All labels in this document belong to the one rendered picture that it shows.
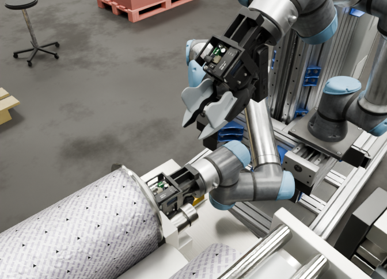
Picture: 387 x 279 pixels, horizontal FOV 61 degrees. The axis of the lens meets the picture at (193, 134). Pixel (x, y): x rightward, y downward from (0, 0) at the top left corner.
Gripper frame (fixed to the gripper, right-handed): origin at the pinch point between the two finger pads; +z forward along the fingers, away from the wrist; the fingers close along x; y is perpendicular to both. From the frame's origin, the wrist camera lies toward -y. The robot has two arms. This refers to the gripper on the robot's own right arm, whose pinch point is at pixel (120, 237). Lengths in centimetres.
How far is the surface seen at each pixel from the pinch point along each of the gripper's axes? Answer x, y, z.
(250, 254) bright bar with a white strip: 30.3, 36.6, -0.1
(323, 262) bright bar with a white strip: 34, 37, -4
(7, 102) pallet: -222, -97, -12
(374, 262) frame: 36.7, 31.0, -11.2
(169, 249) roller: 15.1, 13.9, -2.0
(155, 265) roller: 16.1, 14.3, 1.1
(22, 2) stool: -300, -52, -65
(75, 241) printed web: 9.8, 21.1, 8.9
